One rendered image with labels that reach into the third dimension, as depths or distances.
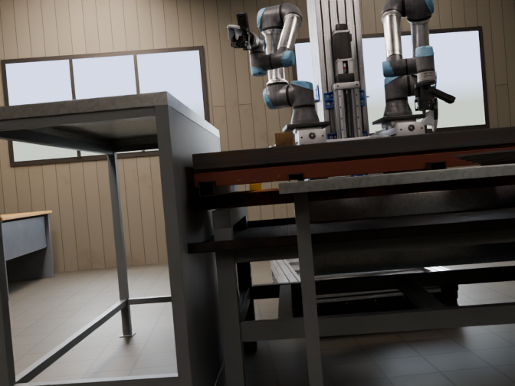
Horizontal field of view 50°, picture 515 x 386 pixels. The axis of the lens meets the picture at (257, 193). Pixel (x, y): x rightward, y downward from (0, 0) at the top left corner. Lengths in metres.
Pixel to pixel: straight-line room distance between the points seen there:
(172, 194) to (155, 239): 4.32
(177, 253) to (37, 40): 4.93
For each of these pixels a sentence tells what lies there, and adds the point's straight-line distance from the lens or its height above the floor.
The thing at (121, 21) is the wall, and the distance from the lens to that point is 6.26.
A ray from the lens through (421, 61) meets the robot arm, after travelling 2.52.
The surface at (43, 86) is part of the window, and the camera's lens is 6.28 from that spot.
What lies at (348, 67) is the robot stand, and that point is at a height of 1.33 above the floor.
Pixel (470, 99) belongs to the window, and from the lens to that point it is 6.51.
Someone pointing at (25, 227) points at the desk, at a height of 0.53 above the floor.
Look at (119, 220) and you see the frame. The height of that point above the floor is 0.62.
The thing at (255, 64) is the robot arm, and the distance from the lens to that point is 2.75.
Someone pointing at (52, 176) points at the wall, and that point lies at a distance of 6.19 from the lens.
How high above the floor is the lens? 0.75
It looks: 1 degrees down
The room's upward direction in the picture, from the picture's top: 5 degrees counter-clockwise
